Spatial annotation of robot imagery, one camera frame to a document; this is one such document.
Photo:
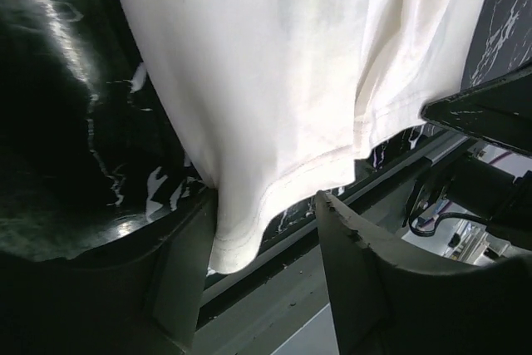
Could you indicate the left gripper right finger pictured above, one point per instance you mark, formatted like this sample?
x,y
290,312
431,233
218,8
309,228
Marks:
x,y
390,297

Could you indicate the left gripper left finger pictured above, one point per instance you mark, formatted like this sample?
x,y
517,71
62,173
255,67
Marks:
x,y
137,295

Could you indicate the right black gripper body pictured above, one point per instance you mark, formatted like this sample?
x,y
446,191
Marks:
x,y
495,198

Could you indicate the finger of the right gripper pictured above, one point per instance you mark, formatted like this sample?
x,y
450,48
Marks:
x,y
497,112

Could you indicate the white coca-cola t-shirt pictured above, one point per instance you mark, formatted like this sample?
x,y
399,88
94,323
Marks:
x,y
275,100

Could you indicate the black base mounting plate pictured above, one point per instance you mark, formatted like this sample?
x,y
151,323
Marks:
x,y
279,305

